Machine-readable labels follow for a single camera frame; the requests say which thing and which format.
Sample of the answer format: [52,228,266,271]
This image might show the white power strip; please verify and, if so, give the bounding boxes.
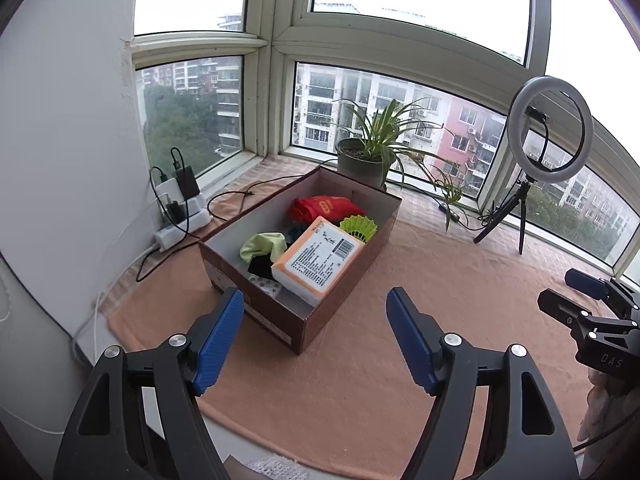
[154,178,212,252]

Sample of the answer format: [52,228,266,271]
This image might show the orange tissue pack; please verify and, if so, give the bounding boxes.
[271,217,364,307]

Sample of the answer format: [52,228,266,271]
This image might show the brown cardboard box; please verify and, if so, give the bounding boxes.
[200,168,401,354]

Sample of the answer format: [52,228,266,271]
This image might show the potted spider plant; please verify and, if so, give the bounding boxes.
[335,98,462,230]

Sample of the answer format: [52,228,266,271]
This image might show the black cable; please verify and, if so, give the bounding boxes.
[134,164,321,283]

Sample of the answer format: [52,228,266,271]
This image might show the black fabric pouch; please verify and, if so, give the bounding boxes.
[247,254,273,280]

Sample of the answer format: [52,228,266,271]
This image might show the black phone charger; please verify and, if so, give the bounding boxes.
[170,146,201,200]

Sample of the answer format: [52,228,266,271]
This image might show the light green cloth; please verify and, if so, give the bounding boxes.
[240,232,288,263]

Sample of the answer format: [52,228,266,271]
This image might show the white Vinda tissue pack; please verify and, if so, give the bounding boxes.
[250,274,282,298]

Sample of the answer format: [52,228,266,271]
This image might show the yellow shuttlecock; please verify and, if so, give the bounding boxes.
[338,214,378,243]

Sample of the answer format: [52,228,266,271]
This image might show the gloved right hand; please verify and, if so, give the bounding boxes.
[578,368,639,464]

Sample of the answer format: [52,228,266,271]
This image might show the teal silicone funnel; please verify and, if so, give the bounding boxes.
[285,226,307,246]

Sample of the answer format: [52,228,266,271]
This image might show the red fabric bag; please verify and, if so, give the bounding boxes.
[286,195,366,226]

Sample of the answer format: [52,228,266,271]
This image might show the pink table mat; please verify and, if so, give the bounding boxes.
[106,179,622,480]

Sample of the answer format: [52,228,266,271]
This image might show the ring light on tripod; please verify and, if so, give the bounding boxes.
[473,76,594,255]

